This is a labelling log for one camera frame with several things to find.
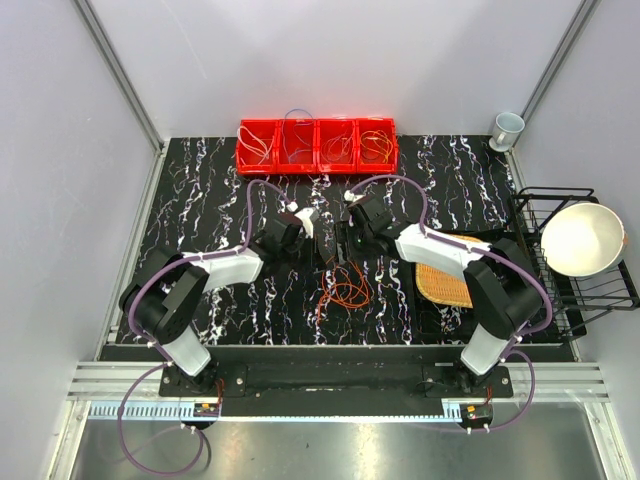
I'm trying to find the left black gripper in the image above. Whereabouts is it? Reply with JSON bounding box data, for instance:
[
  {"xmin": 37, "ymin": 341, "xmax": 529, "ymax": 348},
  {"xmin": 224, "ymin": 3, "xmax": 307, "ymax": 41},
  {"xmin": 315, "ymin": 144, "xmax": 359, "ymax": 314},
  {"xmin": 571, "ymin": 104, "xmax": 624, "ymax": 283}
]
[{"xmin": 280, "ymin": 232, "xmax": 327, "ymax": 275}]

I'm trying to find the orange wire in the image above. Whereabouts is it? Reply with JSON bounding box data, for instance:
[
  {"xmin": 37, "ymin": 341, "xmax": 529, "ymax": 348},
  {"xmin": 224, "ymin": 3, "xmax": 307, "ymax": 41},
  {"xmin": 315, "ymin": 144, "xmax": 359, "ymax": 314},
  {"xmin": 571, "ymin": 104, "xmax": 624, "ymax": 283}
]
[{"xmin": 315, "ymin": 262, "xmax": 372, "ymax": 329}]

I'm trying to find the yellow wire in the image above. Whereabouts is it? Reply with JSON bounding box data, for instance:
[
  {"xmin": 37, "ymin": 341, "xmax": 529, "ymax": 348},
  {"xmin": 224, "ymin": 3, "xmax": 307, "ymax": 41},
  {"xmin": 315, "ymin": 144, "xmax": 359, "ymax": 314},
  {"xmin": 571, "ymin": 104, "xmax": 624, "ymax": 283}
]
[{"xmin": 360, "ymin": 128, "xmax": 396, "ymax": 164}]

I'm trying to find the white wire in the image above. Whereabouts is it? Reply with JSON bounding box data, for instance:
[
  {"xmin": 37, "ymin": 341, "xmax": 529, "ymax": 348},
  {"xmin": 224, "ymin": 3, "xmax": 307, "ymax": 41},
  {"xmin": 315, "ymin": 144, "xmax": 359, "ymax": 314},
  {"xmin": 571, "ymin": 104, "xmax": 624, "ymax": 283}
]
[{"xmin": 237, "ymin": 124, "xmax": 274, "ymax": 165}]

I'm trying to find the blue wire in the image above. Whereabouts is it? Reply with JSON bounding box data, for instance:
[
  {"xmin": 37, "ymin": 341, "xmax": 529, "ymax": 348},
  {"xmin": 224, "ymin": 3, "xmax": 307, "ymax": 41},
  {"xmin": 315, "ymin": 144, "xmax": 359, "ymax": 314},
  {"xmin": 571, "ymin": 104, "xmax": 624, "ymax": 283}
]
[{"xmin": 277, "ymin": 107, "xmax": 316, "ymax": 164}]

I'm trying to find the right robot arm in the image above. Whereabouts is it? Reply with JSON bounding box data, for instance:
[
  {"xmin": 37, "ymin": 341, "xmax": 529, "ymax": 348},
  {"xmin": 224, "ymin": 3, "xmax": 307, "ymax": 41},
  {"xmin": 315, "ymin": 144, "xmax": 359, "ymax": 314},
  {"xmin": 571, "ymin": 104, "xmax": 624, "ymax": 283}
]
[{"xmin": 338, "ymin": 192, "xmax": 553, "ymax": 397}]

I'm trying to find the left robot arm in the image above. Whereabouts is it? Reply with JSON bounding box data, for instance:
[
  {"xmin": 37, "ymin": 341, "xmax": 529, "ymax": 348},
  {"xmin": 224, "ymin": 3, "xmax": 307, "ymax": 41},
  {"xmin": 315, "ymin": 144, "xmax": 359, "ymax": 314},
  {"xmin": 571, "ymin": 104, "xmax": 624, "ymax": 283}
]
[{"xmin": 119, "ymin": 207, "xmax": 322, "ymax": 396}]

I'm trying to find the woven bamboo basket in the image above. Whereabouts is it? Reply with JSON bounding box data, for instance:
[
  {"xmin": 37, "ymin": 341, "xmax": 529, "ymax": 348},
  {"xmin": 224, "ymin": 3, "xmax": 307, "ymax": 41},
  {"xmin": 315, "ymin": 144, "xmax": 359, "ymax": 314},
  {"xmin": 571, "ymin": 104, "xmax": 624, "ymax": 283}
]
[{"xmin": 415, "ymin": 238, "xmax": 473, "ymax": 308}]

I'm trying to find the white mug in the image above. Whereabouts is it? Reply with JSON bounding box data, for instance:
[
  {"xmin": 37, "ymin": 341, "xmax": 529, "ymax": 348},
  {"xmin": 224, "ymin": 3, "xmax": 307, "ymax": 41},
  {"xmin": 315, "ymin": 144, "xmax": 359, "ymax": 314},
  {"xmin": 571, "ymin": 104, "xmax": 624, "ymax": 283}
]
[{"xmin": 489, "ymin": 112, "xmax": 526, "ymax": 152}]

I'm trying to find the white bowl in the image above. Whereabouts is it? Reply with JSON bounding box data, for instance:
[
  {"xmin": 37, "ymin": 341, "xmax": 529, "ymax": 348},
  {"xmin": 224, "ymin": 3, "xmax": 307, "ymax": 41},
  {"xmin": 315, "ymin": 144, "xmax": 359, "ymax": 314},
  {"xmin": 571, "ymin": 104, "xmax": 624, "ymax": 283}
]
[{"xmin": 540, "ymin": 202, "xmax": 628, "ymax": 278}]

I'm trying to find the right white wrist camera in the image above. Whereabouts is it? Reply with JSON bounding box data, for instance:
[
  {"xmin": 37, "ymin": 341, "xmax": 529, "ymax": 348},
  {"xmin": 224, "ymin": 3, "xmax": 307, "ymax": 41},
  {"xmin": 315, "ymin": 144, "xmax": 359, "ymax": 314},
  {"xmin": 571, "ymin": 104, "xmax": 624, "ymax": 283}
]
[{"xmin": 343, "ymin": 190, "xmax": 364, "ymax": 203}]

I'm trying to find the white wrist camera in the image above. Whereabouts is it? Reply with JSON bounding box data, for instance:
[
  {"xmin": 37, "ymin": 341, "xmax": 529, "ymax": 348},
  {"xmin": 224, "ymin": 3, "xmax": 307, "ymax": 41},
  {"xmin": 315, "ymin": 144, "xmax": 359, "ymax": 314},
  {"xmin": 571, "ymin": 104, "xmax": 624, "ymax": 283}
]
[
  {"xmin": 294, "ymin": 207, "xmax": 319, "ymax": 238},
  {"xmin": 343, "ymin": 190, "xmax": 364, "ymax": 203}
]

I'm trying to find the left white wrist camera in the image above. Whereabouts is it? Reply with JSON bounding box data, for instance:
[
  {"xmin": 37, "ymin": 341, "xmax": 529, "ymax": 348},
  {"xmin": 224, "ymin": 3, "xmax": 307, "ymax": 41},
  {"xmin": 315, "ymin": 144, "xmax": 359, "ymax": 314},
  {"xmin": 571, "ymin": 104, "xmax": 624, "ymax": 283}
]
[{"xmin": 294, "ymin": 207, "xmax": 319, "ymax": 238}]

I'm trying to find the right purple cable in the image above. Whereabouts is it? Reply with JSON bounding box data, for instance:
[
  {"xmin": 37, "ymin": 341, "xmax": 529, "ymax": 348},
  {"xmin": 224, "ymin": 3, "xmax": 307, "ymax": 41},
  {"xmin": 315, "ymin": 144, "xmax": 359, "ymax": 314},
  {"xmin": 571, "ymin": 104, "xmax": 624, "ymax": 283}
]
[{"xmin": 347, "ymin": 174, "xmax": 555, "ymax": 434}]

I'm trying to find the purple cable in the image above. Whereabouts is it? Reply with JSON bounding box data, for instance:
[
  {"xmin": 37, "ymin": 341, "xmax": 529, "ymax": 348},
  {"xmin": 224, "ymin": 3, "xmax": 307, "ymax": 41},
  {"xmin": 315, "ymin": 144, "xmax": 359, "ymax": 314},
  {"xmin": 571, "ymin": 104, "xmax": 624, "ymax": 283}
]
[
  {"xmin": 115, "ymin": 179, "xmax": 299, "ymax": 476},
  {"xmin": 347, "ymin": 174, "xmax": 555, "ymax": 434}
]

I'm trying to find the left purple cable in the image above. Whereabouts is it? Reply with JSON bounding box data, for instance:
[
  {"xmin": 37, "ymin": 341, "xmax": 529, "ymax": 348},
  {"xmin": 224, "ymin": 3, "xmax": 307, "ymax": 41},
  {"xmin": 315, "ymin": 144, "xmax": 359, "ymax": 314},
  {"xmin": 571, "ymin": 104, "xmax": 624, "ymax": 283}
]
[{"xmin": 115, "ymin": 179, "xmax": 299, "ymax": 476}]

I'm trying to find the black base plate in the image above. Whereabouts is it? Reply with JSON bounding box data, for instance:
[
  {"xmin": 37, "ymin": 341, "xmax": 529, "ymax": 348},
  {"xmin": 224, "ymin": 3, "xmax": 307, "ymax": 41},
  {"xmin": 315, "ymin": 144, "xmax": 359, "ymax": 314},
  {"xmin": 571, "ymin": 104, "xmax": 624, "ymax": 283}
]
[{"xmin": 159, "ymin": 346, "xmax": 514, "ymax": 420}]

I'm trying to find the black wire dish rack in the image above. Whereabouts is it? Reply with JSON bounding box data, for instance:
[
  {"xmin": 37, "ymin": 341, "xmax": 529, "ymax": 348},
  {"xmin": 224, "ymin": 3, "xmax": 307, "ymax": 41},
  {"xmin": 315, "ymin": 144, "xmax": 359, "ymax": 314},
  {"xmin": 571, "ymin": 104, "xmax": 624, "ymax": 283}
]
[{"xmin": 507, "ymin": 187, "xmax": 639, "ymax": 326}]

